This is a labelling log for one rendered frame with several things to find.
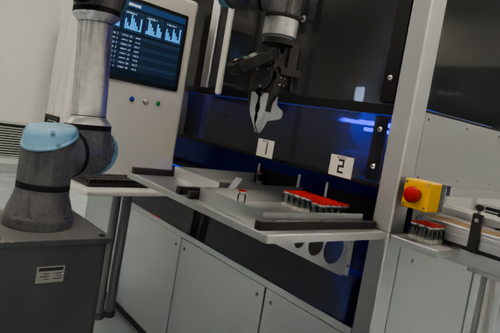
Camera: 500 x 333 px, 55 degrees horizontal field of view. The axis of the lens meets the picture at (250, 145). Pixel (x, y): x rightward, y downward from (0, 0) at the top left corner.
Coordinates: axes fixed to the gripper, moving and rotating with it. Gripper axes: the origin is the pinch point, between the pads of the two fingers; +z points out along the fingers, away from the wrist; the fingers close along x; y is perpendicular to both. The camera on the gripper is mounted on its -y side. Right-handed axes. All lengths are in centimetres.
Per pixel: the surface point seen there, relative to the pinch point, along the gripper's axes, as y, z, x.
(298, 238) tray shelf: 8.3, 22.3, -11.0
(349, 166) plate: 38.6, 7.1, 4.7
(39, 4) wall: 65, -96, 546
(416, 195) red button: 36.2, 9.9, -19.2
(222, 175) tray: 31, 20, 54
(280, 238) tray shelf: 2.9, 22.2, -11.1
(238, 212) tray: 1.2, 20.2, 2.6
